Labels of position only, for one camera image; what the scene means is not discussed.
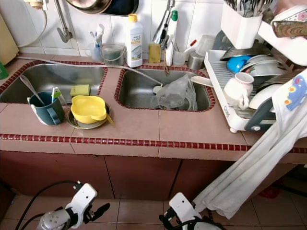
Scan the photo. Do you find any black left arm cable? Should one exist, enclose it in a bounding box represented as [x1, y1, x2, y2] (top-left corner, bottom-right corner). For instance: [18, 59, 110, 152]
[23, 181, 82, 230]

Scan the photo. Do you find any metal spoon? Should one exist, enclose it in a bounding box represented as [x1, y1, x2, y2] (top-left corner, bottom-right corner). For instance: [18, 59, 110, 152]
[20, 75, 46, 107]

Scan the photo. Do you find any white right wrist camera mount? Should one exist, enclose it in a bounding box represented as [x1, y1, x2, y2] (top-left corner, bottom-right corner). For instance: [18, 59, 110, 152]
[169, 192, 203, 227]

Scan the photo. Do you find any blue rabbit mug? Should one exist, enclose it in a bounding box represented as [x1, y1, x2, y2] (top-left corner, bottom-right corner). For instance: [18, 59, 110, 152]
[27, 91, 66, 127]

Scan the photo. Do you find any white cutlery holder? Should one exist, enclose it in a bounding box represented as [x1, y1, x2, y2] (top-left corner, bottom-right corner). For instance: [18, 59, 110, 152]
[221, 2, 263, 50]

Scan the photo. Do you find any white towel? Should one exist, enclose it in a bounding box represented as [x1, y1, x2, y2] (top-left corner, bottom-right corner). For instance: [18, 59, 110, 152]
[193, 72, 307, 220]

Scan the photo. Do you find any black hanging tray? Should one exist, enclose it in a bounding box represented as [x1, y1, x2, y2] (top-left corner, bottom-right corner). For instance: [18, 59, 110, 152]
[103, 0, 140, 16]

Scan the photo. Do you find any white bottle green cap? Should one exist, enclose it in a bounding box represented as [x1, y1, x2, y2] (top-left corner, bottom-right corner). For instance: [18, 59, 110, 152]
[165, 11, 179, 67]

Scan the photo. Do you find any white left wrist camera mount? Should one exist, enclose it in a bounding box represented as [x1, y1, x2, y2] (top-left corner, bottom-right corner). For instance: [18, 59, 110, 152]
[64, 183, 98, 227]

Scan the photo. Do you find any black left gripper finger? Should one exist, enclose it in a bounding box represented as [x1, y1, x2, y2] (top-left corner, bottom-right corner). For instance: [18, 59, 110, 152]
[89, 202, 110, 222]

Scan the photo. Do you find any large white bowl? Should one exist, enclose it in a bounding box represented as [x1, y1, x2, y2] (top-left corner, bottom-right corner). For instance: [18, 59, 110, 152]
[248, 84, 281, 111]

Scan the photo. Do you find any tall yellow sponge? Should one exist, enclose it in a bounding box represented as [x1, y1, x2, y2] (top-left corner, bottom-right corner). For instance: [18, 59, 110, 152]
[148, 43, 162, 64]

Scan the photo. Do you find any clear plastic container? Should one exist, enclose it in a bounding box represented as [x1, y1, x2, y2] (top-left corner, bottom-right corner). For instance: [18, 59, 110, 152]
[101, 43, 127, 67]

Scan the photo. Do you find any clear plastic cup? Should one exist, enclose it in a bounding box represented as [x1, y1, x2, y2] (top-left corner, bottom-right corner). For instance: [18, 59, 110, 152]
[172, 46, 189, 67]

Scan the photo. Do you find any white curved hose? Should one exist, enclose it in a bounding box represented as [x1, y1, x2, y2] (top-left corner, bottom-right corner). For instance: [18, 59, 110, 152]
[19, 7, 48, 48]

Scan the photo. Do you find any flat yellow sponge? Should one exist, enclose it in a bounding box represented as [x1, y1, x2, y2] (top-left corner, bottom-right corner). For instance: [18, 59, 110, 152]
[70, 84, 91, 97]

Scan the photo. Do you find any steel cutlery bunch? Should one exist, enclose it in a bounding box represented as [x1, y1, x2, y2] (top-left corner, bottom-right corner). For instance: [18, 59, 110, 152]
[224, 0, 276, 18]

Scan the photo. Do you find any steel bowl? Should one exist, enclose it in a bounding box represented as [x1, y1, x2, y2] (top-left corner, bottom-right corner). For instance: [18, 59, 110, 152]
[220, 44, 272, 61]

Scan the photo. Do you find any green liquid bottle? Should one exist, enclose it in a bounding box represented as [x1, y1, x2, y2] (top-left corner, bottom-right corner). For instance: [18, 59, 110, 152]
[0, 62, 9, 80]

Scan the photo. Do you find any small red item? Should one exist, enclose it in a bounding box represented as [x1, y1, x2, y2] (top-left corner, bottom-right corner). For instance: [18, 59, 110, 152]
[258, 186, 282, 199]

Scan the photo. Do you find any clear toothbrush cup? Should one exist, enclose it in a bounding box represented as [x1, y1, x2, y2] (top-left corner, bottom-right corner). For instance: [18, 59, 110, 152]
[88, 43, 103, 63]

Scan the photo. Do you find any white floral bowl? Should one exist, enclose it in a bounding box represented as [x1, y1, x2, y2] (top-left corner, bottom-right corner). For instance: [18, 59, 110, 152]
[240, 54, 288, 78]

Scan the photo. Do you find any chrome kitchen faucet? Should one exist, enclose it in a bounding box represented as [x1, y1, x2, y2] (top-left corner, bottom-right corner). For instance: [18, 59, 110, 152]
[153, 0, 178, 46]

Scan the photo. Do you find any clear plastic jug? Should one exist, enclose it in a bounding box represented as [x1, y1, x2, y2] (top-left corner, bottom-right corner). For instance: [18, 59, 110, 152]
[196, 34, 215, 56]

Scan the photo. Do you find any white green toothbrush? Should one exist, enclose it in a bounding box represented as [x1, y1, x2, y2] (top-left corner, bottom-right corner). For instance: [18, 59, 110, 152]
[51, 87, 62, 104]

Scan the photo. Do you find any steel cup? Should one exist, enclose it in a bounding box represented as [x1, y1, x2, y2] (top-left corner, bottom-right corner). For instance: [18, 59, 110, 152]
[188, 51, 205, 70]

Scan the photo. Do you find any chrome wall tap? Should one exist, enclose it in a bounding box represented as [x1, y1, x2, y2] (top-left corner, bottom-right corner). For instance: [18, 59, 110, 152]
[54, 0, 73, 43]

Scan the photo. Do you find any brown cutlery handle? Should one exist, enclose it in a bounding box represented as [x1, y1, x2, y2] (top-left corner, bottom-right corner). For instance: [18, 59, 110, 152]
[106, 114, 117, 128]

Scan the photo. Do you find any yellow plastic bowl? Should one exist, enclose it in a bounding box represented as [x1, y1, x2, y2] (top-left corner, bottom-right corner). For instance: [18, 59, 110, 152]
[71, 95, 109, 125]

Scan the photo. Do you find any brown base cabinet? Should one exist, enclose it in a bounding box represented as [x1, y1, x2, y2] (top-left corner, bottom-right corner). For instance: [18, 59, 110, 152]
[0, 149, 307, 202]

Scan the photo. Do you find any cream mug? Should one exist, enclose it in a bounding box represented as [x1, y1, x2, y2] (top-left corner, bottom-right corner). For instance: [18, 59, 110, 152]
[223, 72, 256, 111]

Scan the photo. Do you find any white detergent bottle yellow cap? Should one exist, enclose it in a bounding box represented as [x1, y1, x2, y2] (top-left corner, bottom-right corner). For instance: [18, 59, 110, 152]
[126, 14, 145, 68]

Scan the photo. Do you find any blue bowl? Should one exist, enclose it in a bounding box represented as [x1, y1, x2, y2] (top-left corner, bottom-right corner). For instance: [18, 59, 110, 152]
[225, 55, 252, 74]

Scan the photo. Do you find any clear plastic bag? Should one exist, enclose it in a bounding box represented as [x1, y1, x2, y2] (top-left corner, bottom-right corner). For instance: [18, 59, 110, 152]
[150, 73, 198, 112]

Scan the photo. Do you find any hanging steel pan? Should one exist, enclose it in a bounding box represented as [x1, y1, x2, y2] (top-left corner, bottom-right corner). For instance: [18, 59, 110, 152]
[65, 0, 116, 15]

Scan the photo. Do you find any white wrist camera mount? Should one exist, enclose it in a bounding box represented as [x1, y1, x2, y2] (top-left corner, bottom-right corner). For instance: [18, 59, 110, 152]
[64, 183, 98, 227]
[169, 192, 203, 227]

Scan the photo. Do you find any white dish rack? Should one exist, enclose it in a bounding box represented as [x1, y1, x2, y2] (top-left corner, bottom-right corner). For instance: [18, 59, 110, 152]
[203, 22, 307, 134]

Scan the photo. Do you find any steel plate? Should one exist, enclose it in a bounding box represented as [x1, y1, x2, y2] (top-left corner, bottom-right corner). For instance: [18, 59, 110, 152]
[67, 108, 112, 130]

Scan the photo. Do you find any beige tap wall fitting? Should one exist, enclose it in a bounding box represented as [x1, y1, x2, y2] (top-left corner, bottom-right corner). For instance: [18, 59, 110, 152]
[24, 0, 44, 10]

